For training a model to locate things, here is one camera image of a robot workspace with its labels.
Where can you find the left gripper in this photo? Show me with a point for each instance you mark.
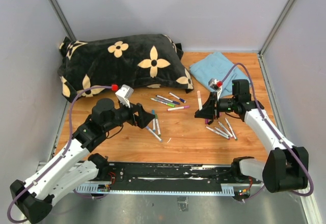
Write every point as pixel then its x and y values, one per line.
pixel 143 117

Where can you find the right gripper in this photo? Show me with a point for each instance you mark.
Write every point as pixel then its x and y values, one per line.
pixel 209 109

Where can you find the purple cap marker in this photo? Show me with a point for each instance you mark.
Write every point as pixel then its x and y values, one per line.
pixel 217 132

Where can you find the pink cap marker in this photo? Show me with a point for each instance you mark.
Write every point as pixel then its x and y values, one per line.
pixel 225 129

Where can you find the black cap marker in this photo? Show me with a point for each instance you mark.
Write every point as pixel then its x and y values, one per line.
pixel 221 132

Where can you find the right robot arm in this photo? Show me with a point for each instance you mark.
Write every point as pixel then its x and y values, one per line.
pixel 286 167

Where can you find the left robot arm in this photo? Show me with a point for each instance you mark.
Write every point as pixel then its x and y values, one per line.
pixel 36 196

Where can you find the navy cap marker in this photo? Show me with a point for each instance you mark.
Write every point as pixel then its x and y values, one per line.
pixel 168 100

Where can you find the light blue folded cloth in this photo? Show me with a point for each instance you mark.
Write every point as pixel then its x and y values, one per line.
pixel 216 65

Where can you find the black floral pillow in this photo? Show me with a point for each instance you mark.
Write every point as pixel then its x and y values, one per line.
pixel 148 60

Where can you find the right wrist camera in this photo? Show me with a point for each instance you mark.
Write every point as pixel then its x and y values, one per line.
pixel 217 86

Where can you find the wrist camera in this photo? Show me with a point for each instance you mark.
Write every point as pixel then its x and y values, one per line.
pixel 217 86
pixel 123 95

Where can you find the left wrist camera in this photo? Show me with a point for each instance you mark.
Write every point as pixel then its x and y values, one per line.
pixel 123 95

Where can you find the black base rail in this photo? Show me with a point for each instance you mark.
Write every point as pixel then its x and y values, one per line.
pixel 165 178

